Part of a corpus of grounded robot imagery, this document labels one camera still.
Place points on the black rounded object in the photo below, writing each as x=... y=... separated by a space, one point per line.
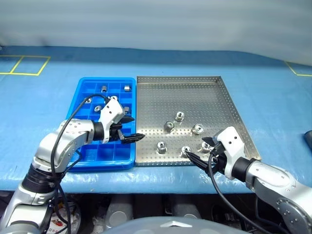
x=309 y=137

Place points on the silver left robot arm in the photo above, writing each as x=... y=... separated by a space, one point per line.
x=73 y=131

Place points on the metal nut top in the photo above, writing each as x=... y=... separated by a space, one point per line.
x=179 y=116

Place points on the blue plastic table cover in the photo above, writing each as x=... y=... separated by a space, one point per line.
x=170 y=63

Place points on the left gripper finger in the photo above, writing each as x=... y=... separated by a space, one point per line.
x=132 y=138
x=128 y=120

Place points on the white red printed bag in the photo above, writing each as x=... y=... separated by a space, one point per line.
x=58 y=223

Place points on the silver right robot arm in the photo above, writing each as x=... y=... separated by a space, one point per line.
x=273 y=180

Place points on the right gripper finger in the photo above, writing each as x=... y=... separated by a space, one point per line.
x=210 y=141
x=200 y=162

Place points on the metal nut in blue tray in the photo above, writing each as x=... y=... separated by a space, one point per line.
x=97 y=108
x=126 y=88
x=88 y=100

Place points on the perforated metal tray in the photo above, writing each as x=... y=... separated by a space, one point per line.
x=195 y=97

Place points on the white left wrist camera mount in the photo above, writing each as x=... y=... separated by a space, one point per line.
x=111 y=109

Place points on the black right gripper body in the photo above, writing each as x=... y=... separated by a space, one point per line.
x=218 y=161

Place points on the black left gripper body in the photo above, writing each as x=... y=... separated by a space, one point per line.
x=115 y=132

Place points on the metal nut lower left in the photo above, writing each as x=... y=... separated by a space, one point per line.
x=161 y=147

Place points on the dark grey rounded cylinder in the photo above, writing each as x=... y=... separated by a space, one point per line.
x=119 y=209
x=185 y=207

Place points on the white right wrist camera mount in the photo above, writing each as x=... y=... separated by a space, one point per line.
x=231 y=141

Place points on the grey rounded robot torso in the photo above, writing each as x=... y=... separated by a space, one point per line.
x=170 y=226

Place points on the blue compartment tray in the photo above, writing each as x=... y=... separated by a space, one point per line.
x=104 y=151

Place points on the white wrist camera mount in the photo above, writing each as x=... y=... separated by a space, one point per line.
x=231 y=141
x=111 y=109

